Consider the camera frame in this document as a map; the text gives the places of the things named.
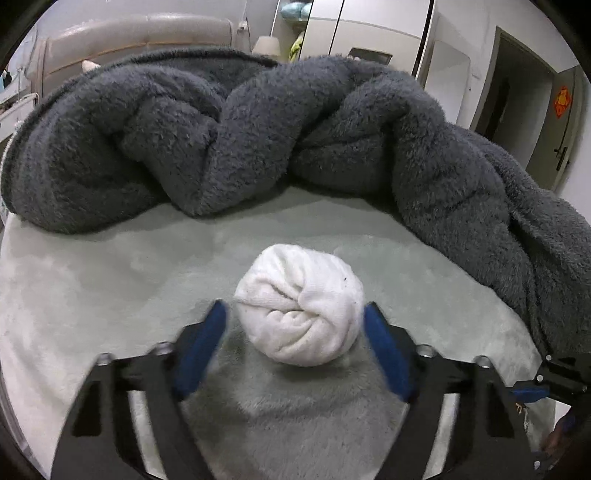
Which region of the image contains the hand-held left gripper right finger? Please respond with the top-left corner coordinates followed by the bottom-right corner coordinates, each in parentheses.
top-left (364, 302), bottom-right (536, 480)

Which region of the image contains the brown wooden door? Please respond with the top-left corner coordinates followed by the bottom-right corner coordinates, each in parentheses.
top-left (475, 25), bottom-right (585, 195)

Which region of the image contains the red door decoration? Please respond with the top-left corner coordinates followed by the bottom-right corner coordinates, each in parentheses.
top-left (551, 85), bottom-right (573, 120)

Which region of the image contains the beige padded headboard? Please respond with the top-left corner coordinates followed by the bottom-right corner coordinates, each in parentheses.
top-left (28, 13), bottom-right (234, 97)

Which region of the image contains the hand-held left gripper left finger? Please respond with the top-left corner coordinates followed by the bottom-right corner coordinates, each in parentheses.
top-left (50, 299), bottom-right (228, 480)

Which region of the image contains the white wardrobe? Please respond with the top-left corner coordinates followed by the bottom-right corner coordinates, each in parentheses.
top-left (270, 0), bottom-right (435, 79)

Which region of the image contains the white towel ball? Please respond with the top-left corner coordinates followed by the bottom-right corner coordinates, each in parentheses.
top-left (235, 244), bottom-right (365, 367)

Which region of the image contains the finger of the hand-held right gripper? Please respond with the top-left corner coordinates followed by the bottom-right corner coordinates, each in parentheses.
top-left (510, 379), bottom-right (555, 403)

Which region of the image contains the beige bedside lamp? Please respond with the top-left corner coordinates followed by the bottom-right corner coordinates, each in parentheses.
top-left (253, 36), bottom-right (281, 58)

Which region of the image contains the white dressing table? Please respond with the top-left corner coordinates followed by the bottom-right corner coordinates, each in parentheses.
top-left (0, 90), bottom-right (40, 134)

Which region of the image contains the dark grey fleece blanket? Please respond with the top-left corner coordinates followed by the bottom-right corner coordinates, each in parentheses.
top-left (0, 48), bottom-right (591, 361)

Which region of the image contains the grey-green bed sheet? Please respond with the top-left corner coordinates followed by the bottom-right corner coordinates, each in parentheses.
top-left (0, 185), bottom-right (555, 480)

